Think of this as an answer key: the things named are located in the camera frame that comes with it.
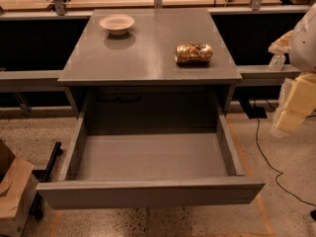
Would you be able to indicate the cardboard box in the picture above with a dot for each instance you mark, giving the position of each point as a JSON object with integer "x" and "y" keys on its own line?
{"x": 17, "y": 192}

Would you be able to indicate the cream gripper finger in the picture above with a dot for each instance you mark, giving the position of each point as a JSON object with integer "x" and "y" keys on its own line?
{"x": 279, "y": 48}
{"x": 284, "y": 123}

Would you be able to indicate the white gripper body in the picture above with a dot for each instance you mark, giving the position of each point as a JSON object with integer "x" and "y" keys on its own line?
{"x": 304, "y": 44}

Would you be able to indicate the open grey top drawer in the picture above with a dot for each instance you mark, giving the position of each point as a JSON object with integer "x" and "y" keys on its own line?
{"x": 164, "y": 149}

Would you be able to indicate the grey drawer cabinet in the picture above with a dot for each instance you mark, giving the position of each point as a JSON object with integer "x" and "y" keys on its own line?
{"x": 164, "y": 109}

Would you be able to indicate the black cart frame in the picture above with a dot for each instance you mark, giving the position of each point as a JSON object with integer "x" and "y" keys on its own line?
{"x": 43, "y": 177}

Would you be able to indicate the white paper bowl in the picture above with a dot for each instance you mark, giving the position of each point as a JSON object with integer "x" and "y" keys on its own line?
{"x": 117, "y": 25}

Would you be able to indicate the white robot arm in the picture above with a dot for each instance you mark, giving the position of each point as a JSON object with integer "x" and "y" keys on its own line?
{"x": 302, "y": 46}

